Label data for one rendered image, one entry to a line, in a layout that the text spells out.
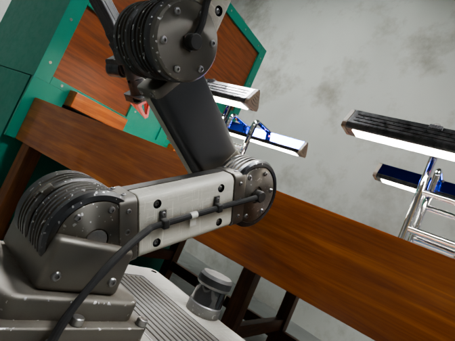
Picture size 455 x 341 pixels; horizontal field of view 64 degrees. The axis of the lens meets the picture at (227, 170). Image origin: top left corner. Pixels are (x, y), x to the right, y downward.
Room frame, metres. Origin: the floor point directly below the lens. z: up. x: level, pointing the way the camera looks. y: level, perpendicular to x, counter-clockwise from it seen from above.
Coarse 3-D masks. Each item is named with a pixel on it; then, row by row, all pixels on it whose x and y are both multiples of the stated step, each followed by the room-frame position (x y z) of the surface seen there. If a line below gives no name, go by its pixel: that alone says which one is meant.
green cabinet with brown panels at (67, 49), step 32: (32, 0) 1.62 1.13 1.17; (64, 0) 1.47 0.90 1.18; (128, 0) 1.64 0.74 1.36; (0, 32) 1.72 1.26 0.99; (32, 32) 1.54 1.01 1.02; (64, 32) 1.47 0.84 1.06; (96, 32) 1.58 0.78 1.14; (224, 32) 2.18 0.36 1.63; (0, 64) 1.63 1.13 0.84; (32, 64) 1.47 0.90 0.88; (64, 64) 1.53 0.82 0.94; (96, 64) 1.63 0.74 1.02; (224, 64) 2.28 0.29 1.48; (256, 64) 2.51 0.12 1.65; (96, 96) 1.69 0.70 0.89; (160, 128) 2.05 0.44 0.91
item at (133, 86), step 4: (136, 80) 1.20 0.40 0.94; (140, 80) 1.20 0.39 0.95; (128, 84) 1.22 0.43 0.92; (132, 84) 1.20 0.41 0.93; (136, 84) 1.20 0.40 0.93; (132, 88) 1.21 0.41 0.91; (136, 88) 1.21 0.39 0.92; (128, 92) 1.26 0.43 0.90; (132, 92) 1.23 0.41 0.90; (136, 92) 1.22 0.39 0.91; (128, 96) 1.25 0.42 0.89; (132, 96) 1.23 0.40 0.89; (136, 96) 1.23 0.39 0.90; (140, 96) 1.22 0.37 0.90; (140, 100) 1.22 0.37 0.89; (144, 100) 1.22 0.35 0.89
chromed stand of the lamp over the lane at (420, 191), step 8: (432, 128) 0.96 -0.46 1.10; (440, 128) 0.94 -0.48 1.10; (432, 160) 1.08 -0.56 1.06; (432, 168) 1.08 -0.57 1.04; (424, 176) 1.09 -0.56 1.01; (424, 184) 1.08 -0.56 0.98; (416, 192) 1.09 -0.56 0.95; (424, 192) 1.08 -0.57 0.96; (432, 192) 1.07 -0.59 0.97; (416, 200) 1.08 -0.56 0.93; (440, 200) 1.06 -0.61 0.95; (448, 200) 1.04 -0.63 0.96; (408, 208) 1.10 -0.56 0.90; (416, 208) 1.08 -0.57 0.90; (408, 216) 1.09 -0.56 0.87; (408, 224) 1.08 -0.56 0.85; (400, 232) 1.09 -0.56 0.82; (408, 232) 1.09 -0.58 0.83; (416, 232) 1.07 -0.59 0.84; (424, 232) 1.06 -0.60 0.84; (432, 240) 1.05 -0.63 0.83; (440, 240) 1.03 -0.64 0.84; (448, 240) 1.02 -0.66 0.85
